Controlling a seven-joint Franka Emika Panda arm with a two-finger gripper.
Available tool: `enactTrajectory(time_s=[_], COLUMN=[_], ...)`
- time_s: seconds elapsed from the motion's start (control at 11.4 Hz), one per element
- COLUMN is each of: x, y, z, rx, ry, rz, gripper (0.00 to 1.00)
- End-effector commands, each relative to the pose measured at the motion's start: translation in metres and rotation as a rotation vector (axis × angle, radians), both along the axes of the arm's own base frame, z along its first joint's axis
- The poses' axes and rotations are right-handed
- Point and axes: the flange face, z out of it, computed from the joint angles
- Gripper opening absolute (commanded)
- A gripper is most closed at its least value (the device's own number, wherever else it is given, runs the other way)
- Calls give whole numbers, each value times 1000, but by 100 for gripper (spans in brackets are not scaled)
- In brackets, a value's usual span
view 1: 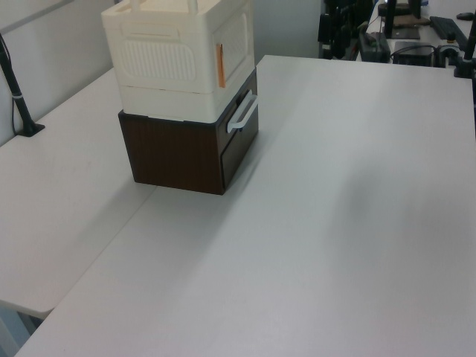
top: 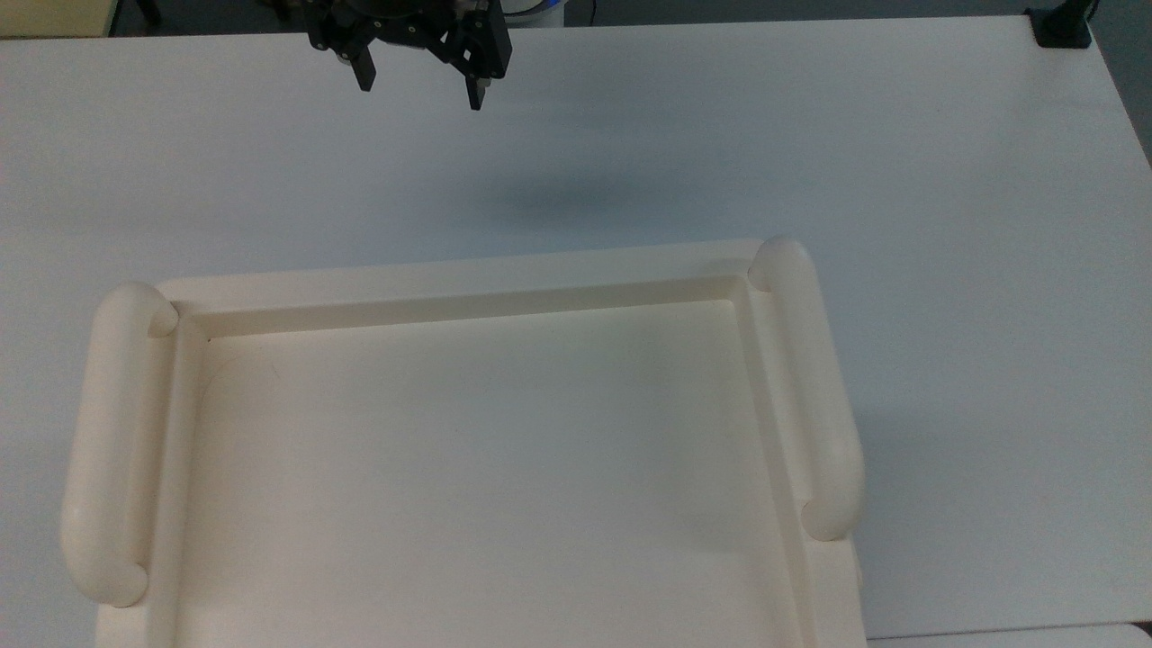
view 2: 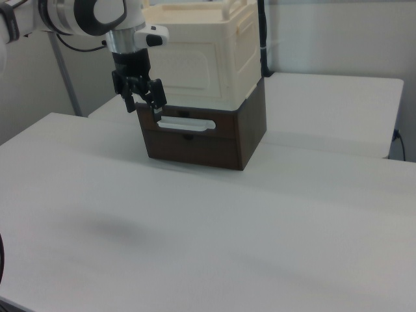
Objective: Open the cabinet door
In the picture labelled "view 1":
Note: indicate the dark brown drawer front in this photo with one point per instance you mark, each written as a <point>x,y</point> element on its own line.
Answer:
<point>242,122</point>

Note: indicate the black camera stand pole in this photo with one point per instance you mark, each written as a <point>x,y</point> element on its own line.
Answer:
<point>16,93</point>

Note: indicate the black keyboard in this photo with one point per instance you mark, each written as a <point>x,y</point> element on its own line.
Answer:
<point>448,26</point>

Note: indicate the dark tool case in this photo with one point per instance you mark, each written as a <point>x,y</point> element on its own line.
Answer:
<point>375,46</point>

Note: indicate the cream cabinet side door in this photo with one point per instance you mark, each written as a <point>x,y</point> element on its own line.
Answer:
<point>233,48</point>

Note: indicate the cream plastic storage cabinet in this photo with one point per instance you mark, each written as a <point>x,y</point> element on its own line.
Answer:
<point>156,70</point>

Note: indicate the black computer mouse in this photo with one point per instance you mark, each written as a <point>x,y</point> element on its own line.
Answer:
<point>465,15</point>

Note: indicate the black hanging equipment rack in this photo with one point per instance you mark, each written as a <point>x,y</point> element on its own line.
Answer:
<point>336,29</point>

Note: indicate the black monitor stand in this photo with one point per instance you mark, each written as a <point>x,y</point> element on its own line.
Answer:
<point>399,26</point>

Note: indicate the black electronics box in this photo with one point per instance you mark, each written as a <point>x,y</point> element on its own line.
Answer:
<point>413,53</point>

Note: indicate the black clamp mount pole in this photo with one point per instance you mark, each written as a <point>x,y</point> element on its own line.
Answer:
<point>468,48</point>

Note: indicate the dark brown wooden drawer box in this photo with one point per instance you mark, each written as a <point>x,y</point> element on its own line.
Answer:
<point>175,152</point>

